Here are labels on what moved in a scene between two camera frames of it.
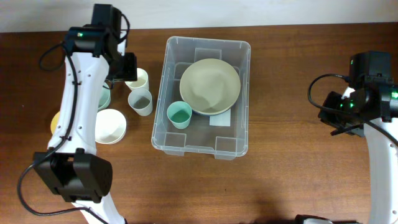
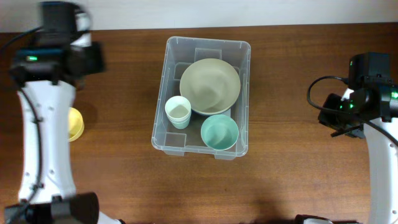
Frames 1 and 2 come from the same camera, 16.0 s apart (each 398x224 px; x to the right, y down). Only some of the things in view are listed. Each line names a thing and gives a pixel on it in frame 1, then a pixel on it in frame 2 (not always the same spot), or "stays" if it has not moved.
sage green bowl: (105, 98) to (219, 132)
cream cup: (142, 82) to (178, 107)
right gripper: (331, 99) stays
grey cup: (140, 101) to (180, 121)
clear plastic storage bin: (203, 105) stays
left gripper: (132, 74) to (96, 64)
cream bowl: (209, 86) stays
